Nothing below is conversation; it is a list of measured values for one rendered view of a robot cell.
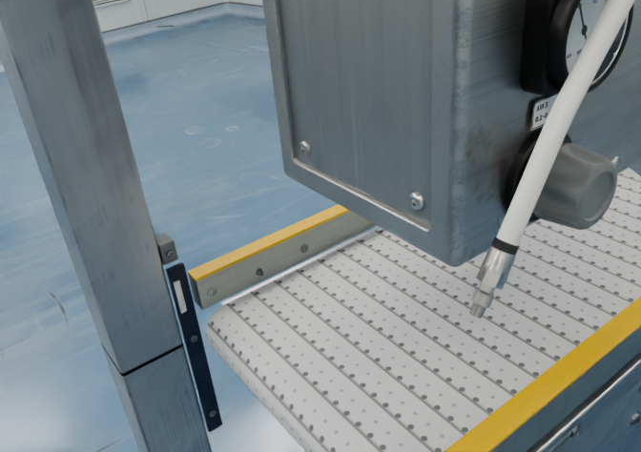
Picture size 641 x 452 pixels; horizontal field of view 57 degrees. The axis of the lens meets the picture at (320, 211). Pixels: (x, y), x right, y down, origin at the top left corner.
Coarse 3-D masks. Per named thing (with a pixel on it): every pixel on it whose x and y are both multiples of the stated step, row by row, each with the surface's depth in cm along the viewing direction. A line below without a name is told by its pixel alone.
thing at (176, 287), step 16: (176, 272) 51; (176, 288) 51; (176, 304) 52; (192, 304) 53; (192, 320) 54; (192, 336) 54; (192, 352) 55; (192, 368) 56; (208, 368) 57; (208, 384) 58; (208, 400) 58; (208, 416) 59
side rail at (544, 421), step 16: (640, 336) 42; (624, 352) 42; (592, 368) 39; (608, 368) 41; (576, 384) 38; (592, 384) 40; (560, 400) 38; (576, 400) 39; (544, 416) 37; (560, 416) 39; (528, 432) 36; (544, 432) 38; (496, 448) 34; (512, 448) 36; (528, 448) 37
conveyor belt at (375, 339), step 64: (640, 192) 64; (384, 256) 58; (576, 256) 55; (640, 256) 55; (256, 320) 51; (320, 320) 50; (384, 320) 50; (448, 320) 49; (512, 320) 48; (576, 320) 48; (256, 384) 47; (320, 384) 44; (384, 384) 44; (448, 384) 43; (512, 384) 43; (320, 448) 41; (384, 448) 39
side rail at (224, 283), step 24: (360, 216) 60; (288, 240) 56; (312, 240) 58; (336, 240) 60; (240, 264) 53; (264, 264) 55; (288, 264) 57; (192, 288) 53; (216, 288) 52; (240, 288) 54
